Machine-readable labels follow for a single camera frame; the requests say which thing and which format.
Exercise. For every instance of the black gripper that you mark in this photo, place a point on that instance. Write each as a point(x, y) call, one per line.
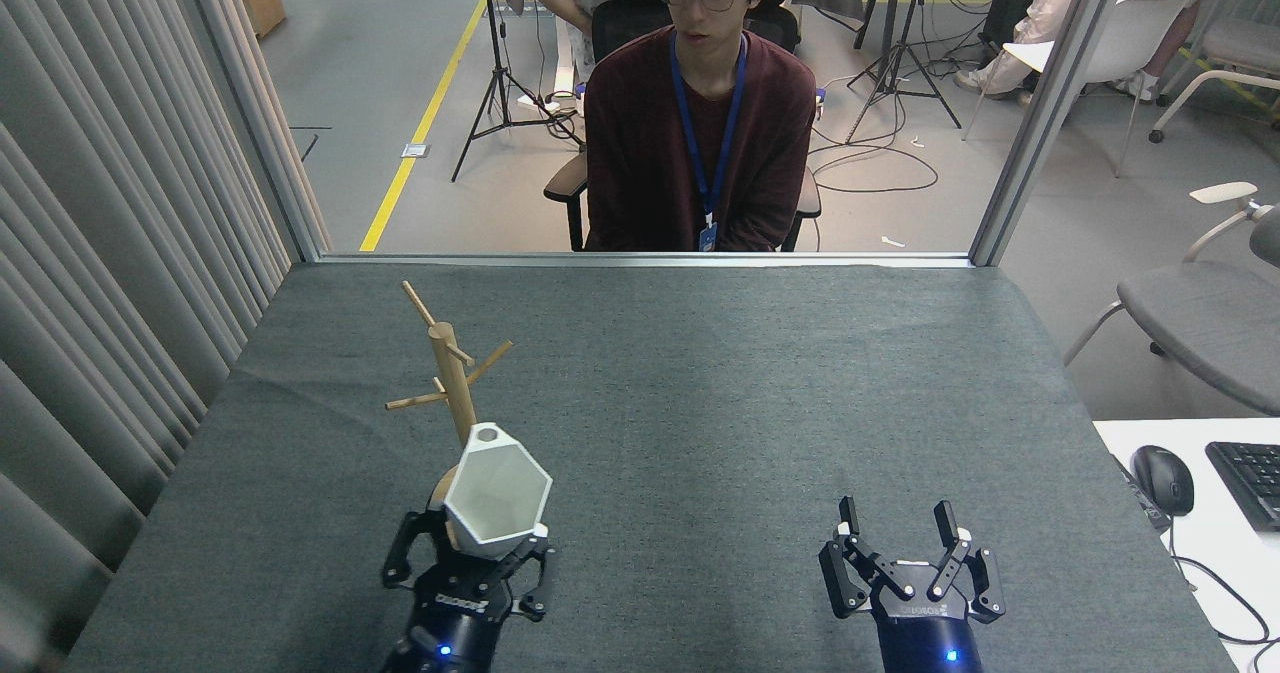
point(925, 638)
point(455, 633)

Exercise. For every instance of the white hexagonal cup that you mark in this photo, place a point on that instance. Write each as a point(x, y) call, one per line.
point(500, 498)

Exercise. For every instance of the wooden cup rack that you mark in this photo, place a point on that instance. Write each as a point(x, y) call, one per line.
point(452, 373)

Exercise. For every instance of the black computer mouse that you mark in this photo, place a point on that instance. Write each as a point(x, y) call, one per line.
point(1165, 481)

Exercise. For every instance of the grey table cloth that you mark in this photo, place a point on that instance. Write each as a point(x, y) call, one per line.
point(700, 403)

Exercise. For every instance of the white desk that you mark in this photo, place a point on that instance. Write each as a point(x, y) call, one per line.
point(1230, 573)

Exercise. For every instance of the black keyboard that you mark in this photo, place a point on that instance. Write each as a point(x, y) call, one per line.
point(1250, 483)

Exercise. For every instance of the grey chair with headrest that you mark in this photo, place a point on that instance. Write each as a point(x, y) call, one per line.
point(1200, 323)

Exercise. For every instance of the floor outlet plate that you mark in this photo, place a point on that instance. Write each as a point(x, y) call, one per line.
point(416, 150)

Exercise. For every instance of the grey pleated curtain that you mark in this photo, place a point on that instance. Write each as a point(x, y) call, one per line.
point(100, 253)

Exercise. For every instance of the black tripod stand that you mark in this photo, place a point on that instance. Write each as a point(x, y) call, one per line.
point(497, 73)
point(903, 53)

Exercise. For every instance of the white desk leg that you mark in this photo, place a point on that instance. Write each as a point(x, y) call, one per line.
point(566, 53)

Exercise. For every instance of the black office chair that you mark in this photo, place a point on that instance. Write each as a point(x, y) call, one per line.
point(620, 33)

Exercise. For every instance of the white plastic chair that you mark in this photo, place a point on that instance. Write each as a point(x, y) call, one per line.
point(1140, 33)

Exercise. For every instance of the grey chair on castors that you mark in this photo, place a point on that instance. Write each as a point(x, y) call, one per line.
point(1245, 48)

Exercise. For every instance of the silver frame rail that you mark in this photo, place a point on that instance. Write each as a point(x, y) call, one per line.
point(500, 258)

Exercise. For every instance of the silver frame post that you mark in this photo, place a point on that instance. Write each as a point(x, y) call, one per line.
point(260, 123)
point(1045, 113)

